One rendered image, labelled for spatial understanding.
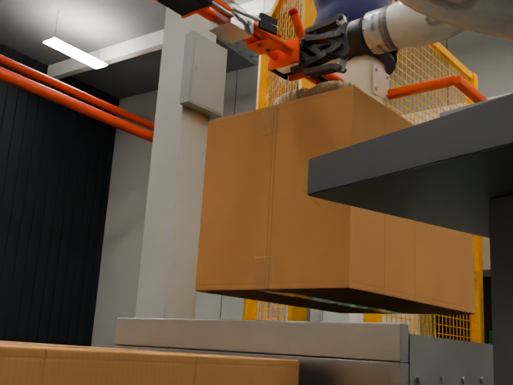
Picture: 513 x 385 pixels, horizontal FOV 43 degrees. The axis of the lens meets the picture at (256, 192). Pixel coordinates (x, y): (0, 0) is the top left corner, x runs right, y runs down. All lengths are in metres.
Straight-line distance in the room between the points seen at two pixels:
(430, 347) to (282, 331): 0.25
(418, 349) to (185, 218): 1.53
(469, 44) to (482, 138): 10.90
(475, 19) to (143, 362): 0.55
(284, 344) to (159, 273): 1.32
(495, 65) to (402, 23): 9.83
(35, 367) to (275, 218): 0.71
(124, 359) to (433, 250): 0.89
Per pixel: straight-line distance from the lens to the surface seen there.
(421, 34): 1.31
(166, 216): 2.48
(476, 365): 1.34
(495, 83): 11.01
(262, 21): 1.36
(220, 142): 1.50
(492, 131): 0.52
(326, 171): 0.65
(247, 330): 1.24
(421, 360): 1.13
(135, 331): 1.46
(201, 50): 2.65
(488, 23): 0.67
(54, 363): 0.77
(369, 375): 1.09
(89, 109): 11.18
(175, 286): 2.45
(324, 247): 1.25
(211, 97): 2.63
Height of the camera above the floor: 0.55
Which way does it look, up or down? 14 degrees up
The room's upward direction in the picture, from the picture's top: 3 degrees clockwise
